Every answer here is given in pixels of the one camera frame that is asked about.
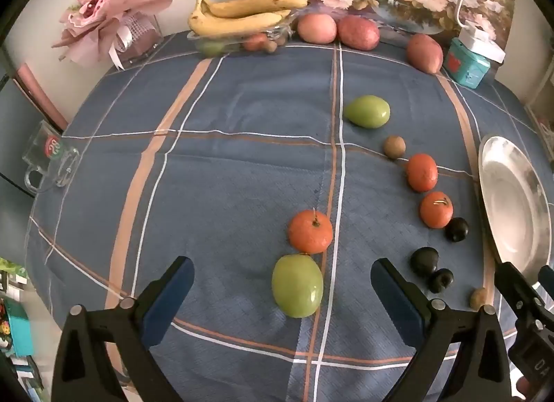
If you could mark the teal tin box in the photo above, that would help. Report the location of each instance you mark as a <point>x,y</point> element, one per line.
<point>467,65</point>

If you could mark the green mango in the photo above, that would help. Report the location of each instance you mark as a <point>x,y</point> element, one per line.
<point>367,111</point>
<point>297,285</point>

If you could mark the white plastic box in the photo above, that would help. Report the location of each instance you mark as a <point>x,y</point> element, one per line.
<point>482,43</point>

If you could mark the tangerine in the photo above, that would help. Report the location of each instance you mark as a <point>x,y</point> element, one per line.
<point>310,231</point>
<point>436,210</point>
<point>422,172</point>

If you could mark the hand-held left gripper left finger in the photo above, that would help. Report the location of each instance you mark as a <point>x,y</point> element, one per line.
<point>171,298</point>

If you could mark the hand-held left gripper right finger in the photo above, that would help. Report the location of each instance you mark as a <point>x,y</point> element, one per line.
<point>396,302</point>

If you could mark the clear vase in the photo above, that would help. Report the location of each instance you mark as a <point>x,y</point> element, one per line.
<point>143,36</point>

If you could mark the silver metal plate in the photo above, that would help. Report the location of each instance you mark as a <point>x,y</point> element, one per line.
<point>513,207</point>

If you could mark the small brown fruit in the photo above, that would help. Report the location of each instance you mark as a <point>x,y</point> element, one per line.
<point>394,146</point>
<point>478,298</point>

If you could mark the glass mug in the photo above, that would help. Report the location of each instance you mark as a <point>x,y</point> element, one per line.
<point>49,155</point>

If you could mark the small red fruit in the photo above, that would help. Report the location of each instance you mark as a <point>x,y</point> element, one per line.
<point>255,42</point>

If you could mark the small green fruit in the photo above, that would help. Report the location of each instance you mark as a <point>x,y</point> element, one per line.
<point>212,48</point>

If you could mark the red apple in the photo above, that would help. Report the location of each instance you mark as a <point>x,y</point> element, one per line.
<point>317,29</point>
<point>358,33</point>
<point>425,54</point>

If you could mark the blue plaid tablecloth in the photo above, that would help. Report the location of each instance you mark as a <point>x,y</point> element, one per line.
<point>225,159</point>

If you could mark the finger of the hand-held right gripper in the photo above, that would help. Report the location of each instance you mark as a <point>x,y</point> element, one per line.
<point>547,275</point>
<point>517,294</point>

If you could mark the dark plum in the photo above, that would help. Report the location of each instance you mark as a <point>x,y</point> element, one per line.
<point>457,229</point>
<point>424,260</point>
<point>441,280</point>

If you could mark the pink flower bouquet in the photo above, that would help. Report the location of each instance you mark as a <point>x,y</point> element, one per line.
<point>104,8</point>

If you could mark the clear glass fruit bowl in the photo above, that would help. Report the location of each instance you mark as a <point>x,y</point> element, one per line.
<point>242,40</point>

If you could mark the yellow banana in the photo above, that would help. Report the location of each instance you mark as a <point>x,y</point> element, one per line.
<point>255,4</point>
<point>236,23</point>
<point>283,13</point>

